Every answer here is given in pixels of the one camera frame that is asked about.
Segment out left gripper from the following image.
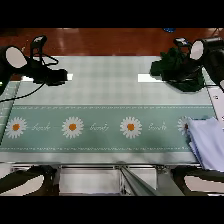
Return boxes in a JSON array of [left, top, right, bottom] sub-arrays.
[[42, 68, 69, 87]]

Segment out dark green garment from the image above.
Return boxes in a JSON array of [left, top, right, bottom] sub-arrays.
[[149, 46, 206, 93]]

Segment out pale blue garment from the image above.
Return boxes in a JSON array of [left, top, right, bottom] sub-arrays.
[[185, 116, 224, 174]]

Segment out black cable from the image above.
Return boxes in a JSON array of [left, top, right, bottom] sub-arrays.
[[39, 52, 60, 67], [0, 81, 46, 103]]

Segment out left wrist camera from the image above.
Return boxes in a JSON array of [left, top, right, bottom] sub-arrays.
[[29, 34, 48, 69]]

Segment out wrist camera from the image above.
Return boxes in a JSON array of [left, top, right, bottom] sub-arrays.
[[29, 34, 48, 69], [173, 36, 194, 57]]

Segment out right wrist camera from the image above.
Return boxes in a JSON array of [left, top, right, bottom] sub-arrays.
[[173, 36, 194, 57]]

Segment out silver frame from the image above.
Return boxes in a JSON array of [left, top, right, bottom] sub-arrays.
[[0, 81, 224, 197]]

